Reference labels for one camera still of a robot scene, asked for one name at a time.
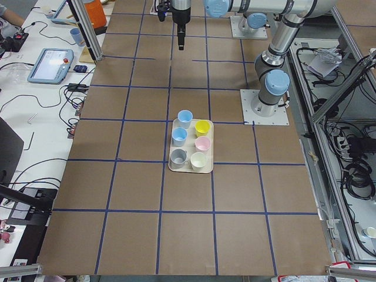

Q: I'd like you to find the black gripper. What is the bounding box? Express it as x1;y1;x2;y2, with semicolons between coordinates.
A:
170;0;191;51

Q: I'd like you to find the white ikea cup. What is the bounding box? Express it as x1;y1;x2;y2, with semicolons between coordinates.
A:
190;152;207;172

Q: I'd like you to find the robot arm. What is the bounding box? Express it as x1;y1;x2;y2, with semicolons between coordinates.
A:
203;1;337;117
242;12;267;39

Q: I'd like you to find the far light blue cup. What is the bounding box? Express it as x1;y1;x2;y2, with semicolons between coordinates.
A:
177;109;193;129

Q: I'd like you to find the light blue cup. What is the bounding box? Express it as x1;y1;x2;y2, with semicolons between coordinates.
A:
177;109;193;129
172;127;188;147

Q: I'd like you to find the yellow cup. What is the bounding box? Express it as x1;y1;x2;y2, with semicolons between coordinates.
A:
194;120;211;137

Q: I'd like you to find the near light blue cup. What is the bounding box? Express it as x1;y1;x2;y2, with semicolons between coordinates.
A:
172;127;188;147

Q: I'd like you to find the blue cup on desk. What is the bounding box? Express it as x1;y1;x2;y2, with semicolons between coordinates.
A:
70;28;86;46

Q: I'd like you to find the pink cup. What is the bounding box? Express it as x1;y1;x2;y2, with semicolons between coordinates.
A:
194;136;212;153

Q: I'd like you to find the grey cup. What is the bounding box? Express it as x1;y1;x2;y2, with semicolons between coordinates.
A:
169;149;188;169

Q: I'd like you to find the orange cylindrical container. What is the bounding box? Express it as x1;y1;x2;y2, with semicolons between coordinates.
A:
83;0;107;28

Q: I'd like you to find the wooden mug tree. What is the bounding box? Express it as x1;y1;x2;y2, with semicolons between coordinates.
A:
66;0;98;63

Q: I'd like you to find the beige plastic tray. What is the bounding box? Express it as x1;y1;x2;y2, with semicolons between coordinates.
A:
168;119;214;173

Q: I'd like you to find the far teach pendant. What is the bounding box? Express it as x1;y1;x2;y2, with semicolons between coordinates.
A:
51;1;76;24

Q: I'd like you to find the teach pendant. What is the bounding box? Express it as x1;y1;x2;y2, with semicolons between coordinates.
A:
51;1;76;24
27;48;74;85

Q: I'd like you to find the near teach pendant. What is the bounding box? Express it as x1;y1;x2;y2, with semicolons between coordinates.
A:
27;48;74;85

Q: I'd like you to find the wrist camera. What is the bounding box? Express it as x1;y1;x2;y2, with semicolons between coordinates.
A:
155;0;172;22

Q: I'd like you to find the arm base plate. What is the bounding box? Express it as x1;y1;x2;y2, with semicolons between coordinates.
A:
230;13;267;40
240;89;290;126

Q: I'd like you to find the aluminium frame post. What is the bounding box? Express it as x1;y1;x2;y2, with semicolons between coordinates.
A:
66;0;104;62

